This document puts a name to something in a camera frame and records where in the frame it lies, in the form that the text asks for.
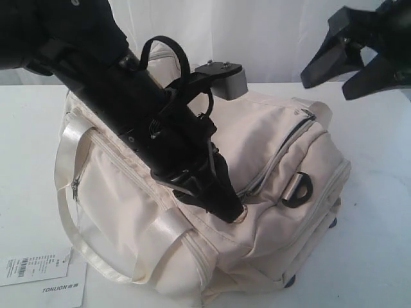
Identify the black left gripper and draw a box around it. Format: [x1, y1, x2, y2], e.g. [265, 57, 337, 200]
[118, 87, 243, 223]

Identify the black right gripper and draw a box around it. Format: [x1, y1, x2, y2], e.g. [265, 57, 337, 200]
[301, 1, 410, 100]

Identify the cream satin duffel bag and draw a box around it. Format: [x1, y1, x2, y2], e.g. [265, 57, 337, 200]
[55, 44, 351, 302]

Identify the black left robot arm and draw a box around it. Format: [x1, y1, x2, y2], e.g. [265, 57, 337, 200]
[1, 1, 243, 223]

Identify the white brand hang tag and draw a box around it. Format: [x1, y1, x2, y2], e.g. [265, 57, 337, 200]
[17, 263, 87, 307]

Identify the white barcode hang tag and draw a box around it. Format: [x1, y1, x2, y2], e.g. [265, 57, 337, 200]
[1, 248, 72, 286]

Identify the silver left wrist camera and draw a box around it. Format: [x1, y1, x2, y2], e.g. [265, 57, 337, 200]
[194, 61, 249, 101]

